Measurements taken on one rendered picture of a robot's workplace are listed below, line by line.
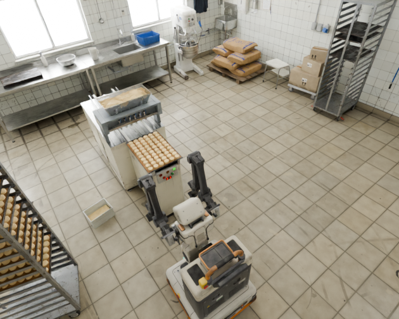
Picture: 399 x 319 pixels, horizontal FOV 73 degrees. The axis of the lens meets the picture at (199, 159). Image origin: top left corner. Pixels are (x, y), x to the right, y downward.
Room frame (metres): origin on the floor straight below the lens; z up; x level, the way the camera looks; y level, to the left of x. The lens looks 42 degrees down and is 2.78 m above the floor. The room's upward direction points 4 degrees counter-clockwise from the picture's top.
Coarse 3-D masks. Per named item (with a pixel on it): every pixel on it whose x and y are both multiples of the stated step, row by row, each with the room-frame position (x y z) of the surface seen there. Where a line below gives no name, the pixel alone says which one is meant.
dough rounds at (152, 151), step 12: (156, 132) 2.55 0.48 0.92; (132, 144) 2.36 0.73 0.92; (144, 144) 2.34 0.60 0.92; (156, 144) 2.35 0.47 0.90; (168, 144) 2.34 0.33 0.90; (144, 156) 2.16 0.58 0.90; (156, 156) 2.13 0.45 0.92; (168, 156) 2.11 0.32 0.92; (180, 156) 2.12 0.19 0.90; (156, 168) 1.96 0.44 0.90
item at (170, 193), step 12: (132, 156) 2.41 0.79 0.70; (156, 180) 1.96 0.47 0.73; (168, 180) 2.03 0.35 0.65; (180, 180) 2.10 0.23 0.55; (144, 192) 2.36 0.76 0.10; (156, 192) 1.94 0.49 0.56; (168, 192) 2.01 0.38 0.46; (180, 192) 2.09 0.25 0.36; (168, 204) 2.00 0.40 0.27; (168, 216) 2.01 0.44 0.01
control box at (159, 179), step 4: (168, 168) 2.02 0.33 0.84; (172, 168) 2.03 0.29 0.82; (176, 168) 2.05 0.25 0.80; (160, 172) 1.97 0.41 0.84; (164, 172) 1.98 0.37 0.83; (168, 172) 2.00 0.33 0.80; (176, 172) 2.05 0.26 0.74; (156, 176) 1.95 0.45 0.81; (164, 176) 1.97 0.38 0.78; (168, 176) 2.00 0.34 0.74; (172, 176) 2.02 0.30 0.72; (160, 180) 1.95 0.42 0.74; (164, 180) 1.97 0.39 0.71
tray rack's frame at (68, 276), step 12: (60, 276) 1.28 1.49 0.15; (72, 276) 1.27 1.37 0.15; (24, 288) 1.18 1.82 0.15; (36, 288) 1.17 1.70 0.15; (72, 288) 1.15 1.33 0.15; (24, 300) 1.06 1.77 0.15; (12, 312) 0.96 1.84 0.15; (24, 312) 0.96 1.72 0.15; (36, 312) 0.95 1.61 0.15; (60, 312) 0.93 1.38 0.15; (72, 312) 0.93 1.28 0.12
